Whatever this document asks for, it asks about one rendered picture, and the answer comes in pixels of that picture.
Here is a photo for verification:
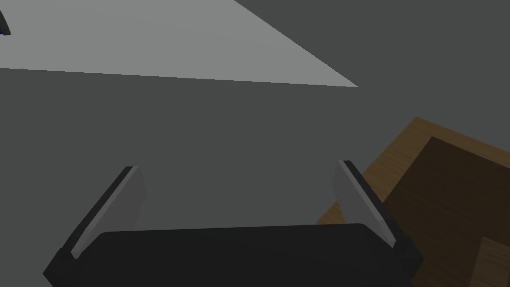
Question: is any brown wooden cabinet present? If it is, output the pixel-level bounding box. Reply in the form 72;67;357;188
315;116;510;287

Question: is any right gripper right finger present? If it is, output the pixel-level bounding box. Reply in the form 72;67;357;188
333;160;411;250

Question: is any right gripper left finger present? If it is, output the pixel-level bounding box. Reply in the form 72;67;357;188
59;165;147;260

